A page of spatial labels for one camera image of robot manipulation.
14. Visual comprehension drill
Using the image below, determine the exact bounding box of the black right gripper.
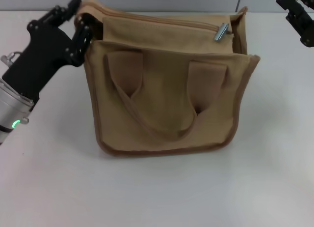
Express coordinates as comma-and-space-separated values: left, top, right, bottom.
275, 0, 314, 48

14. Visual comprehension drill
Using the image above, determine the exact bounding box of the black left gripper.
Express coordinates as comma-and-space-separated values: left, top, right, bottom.
1, 0, 96, 103

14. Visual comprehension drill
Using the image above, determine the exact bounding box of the silver metal zipper pull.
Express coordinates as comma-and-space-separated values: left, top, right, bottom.
213, 22, 231, 43

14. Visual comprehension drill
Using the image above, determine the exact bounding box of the khaki canvas food bag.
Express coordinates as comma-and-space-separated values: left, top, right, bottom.
75, 0, 261, 159

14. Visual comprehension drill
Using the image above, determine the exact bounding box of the left wrist cable with connector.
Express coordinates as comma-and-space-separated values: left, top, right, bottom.
0, 51, 22, 66

